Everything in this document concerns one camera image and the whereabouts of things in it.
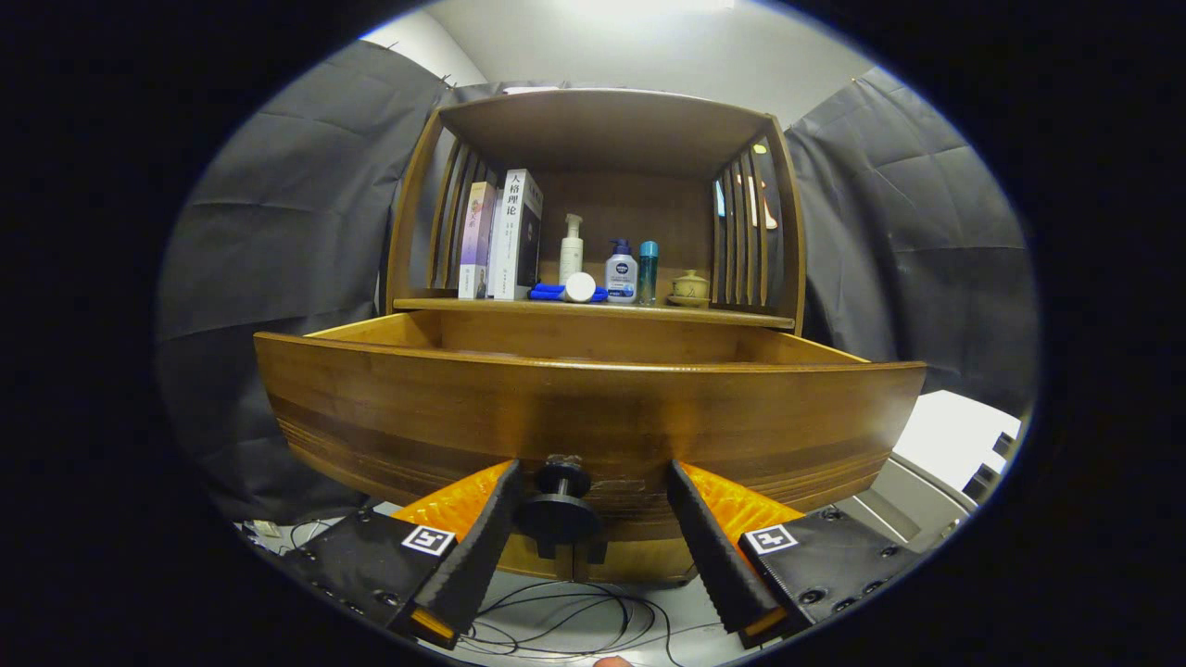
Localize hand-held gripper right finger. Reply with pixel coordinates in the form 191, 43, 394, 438
665, 459, 927, 649

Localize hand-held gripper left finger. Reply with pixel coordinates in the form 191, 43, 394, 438
278, 459, 524, 649

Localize black drawer knob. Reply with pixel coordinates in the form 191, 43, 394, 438
514, 454, 603, 560

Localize brown wooden drawer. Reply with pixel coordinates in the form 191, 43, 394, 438
253, 308, 927, 547

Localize wooden cabinet door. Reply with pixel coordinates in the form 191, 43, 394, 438
500, 535, 575, 583
574, 539, 698, 586

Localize wooden countertop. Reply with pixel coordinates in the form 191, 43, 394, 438
394, 295, 796, 331

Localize brown wooden cabinet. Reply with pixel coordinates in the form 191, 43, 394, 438
380, 88, 807, 586

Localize grey ribbed panel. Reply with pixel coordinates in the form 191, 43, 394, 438
839, 454, 978, 557

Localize white flat panel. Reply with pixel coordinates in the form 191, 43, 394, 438
889, 389, 1023, 492

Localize yellow lidded teacup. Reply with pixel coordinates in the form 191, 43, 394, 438
667, 270, 712, 308

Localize blue folded cloth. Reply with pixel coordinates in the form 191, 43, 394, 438
528, 283, 611, 304

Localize white bottle with blue pump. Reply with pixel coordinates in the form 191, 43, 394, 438
605, 239, 639, 305

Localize purple book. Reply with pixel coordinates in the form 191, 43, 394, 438
458, 182, 498, 300

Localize thick white book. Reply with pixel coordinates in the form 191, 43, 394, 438
487, 169, 544, 302

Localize black backdrop cloth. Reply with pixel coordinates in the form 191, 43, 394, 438
153, 39, 1039, 524

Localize black floor cables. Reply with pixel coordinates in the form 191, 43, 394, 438
459, 579, 691, 666

